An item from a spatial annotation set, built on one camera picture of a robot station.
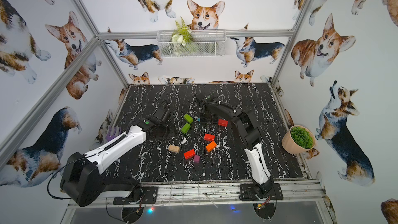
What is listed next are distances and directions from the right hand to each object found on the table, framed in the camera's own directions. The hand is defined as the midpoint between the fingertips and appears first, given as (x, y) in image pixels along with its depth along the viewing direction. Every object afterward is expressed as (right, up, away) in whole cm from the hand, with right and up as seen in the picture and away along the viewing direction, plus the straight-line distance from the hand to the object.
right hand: (205, 123), depth 94 cm
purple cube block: (-5, -18, -10) cm, 21 cm away
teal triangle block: (-4, +3, -7) cm, 8 cm away
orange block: (+3, -12, -7) cm, 14 cm away
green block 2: (-12, -3, +2) cm, 13 cm away
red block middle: (+2, -8, -3) cm, 8 cm away
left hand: (-16, -2, -10) cm, 19 cm away
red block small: (+10, 0, +3) cm, 11 cm away
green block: (-11, +2, +6) cm, 13 cm away
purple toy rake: (-57, -8, -2) cm, 58 cm away
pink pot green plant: (+48, -6, -15) cm, 51 cm away
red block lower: (-9, -16, -9) cm, 20 cm away
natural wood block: (-17, -13, -8) cm, 23 cm away
